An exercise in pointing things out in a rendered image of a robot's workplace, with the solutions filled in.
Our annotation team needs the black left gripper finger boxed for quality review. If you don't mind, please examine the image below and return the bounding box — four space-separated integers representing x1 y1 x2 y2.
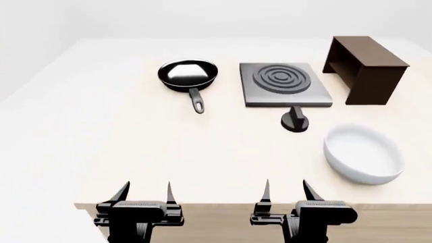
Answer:
165 180 177 204
109 180 131 203

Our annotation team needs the dark brown wooden shelf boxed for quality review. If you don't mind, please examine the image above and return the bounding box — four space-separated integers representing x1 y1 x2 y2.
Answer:
322 35 410 105

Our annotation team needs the white bowl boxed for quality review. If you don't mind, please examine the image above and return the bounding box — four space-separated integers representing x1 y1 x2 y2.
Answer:
323 123 405 186

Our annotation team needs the black stove knob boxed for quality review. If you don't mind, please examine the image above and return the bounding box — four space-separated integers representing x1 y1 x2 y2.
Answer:
280 105 310 134

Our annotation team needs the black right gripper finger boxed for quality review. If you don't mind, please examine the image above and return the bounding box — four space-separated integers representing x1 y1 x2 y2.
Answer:
302 179 325 203
259 178 272 203

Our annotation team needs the dark grey stove plate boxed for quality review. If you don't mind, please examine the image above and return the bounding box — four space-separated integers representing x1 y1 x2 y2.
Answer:
239 62 333 108

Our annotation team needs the black frying pan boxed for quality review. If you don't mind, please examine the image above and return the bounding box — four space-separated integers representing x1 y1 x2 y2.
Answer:
157 59 219 115

